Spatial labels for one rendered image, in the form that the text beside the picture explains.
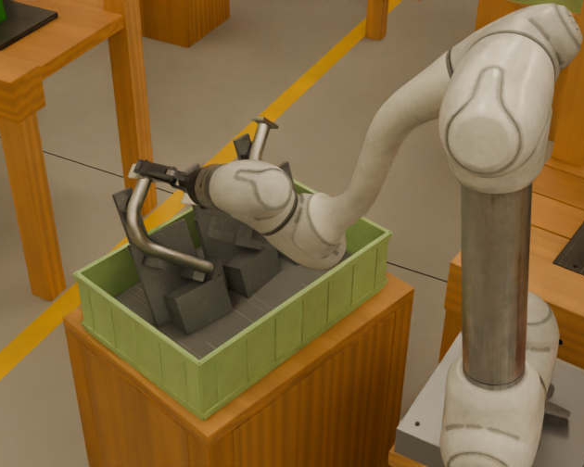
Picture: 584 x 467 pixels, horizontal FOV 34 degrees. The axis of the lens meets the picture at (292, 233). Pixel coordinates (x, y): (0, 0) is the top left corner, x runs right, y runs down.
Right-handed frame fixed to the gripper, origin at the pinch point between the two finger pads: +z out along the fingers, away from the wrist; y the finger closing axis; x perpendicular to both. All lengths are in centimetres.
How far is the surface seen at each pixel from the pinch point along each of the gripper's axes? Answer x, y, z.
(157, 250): 12.1, -8.4, 6.6
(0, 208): -4, -45, 212
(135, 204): 4.9, 0.3, 6.8
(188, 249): 8.4, -18.6, 11.6
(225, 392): 35.6, -27.6, -8.5
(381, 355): 14, -74, 0
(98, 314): 29.0, -7.1, 18.8
